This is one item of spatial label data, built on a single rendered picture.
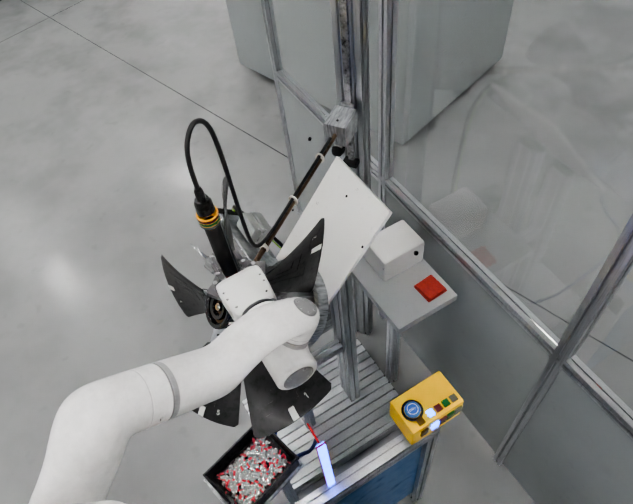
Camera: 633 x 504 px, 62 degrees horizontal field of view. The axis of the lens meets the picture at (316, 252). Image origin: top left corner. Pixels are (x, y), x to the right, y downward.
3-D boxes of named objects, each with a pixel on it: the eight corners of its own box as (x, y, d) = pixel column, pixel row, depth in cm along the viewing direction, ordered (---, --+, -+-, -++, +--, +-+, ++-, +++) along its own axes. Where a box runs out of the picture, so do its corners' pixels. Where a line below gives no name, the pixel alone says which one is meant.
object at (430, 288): (431, 275, 182) (432, 272, 180) (447, 291, 177) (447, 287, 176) (413, 286, 180) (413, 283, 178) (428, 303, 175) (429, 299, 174)
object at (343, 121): (338, 123, 163) (336, 100, 156) (359, 127, 160) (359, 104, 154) (325, 144, 157) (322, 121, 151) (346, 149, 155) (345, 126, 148)
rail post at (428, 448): (415, 488, 221) (430, 423, 159) (421, 497, 219) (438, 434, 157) (407, 494, 220) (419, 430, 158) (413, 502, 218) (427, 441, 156)
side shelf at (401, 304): (394, 232, 199) (394, 227, 196) (456, 299, 179) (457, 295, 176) (340, 261, 193) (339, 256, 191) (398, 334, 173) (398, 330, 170)
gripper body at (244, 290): (242, 338, 106) (219, 299, 112) (286, 314, 109) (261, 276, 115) (234, 319, 100) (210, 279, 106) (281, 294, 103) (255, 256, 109)
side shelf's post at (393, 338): (392, 373, 253) (397, 273, 187) (397, 379, 251) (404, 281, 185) (385, 377, 252) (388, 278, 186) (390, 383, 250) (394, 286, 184)
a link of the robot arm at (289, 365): (258, 308, 98) (240, 342, 103) (292, 363, 91) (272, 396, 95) (293, 304, 104) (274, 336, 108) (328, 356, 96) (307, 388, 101)
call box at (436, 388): (436, 385, 147) (439, 369, 138) (459, 415, 141) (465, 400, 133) (388, 416, 143) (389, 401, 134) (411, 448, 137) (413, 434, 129)
